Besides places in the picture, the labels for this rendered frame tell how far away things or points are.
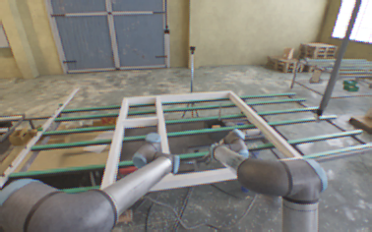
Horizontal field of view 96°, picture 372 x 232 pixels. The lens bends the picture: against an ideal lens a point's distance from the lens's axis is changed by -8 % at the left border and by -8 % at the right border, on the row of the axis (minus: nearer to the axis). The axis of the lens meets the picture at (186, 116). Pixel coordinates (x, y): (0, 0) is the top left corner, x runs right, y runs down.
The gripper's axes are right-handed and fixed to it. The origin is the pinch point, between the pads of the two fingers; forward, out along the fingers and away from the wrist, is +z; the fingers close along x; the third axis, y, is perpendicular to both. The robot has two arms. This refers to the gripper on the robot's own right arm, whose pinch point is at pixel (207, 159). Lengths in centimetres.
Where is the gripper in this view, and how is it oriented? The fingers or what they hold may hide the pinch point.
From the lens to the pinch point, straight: 143.9
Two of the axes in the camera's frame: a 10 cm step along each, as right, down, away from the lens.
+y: -7.5, -3.8, -5.4
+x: 1.8, 6.7, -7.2
